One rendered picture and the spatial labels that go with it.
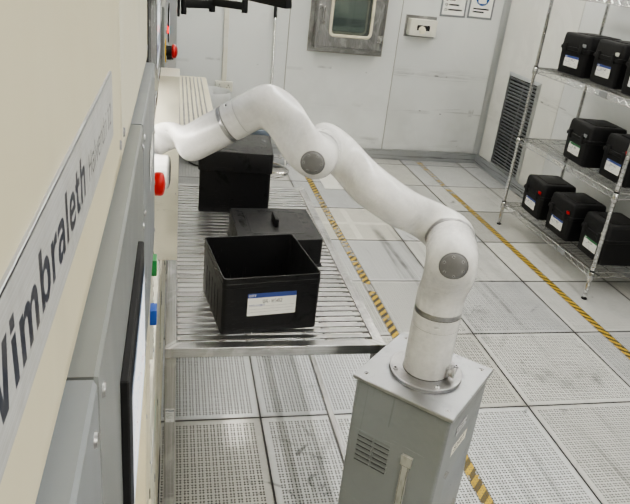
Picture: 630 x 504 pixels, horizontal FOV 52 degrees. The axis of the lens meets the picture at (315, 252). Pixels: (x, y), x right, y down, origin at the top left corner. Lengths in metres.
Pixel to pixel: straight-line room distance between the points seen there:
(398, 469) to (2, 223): 1.66
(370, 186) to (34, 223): 1.32
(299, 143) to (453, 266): 0.44
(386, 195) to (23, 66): 1.34
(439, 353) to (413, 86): 4.84
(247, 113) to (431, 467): 0.97
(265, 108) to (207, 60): 4.46
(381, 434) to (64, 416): 1.52
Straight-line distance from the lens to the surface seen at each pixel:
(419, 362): 1.68
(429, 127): 6.48
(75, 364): 0.29
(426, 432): 1.68
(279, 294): 1.77
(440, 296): 1.57
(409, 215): 1.52
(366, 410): 1.74
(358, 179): 1.50
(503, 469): 2.74
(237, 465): 2.52
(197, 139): 1.54
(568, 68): 4.77
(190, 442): 2.61
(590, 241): 4.39
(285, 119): 1.47
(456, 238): 1.49
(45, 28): 0.22
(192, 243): 2.33
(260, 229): 2.21
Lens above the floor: 1.72
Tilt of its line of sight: 24 degrees down
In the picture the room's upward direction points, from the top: 6 degrees clockwise
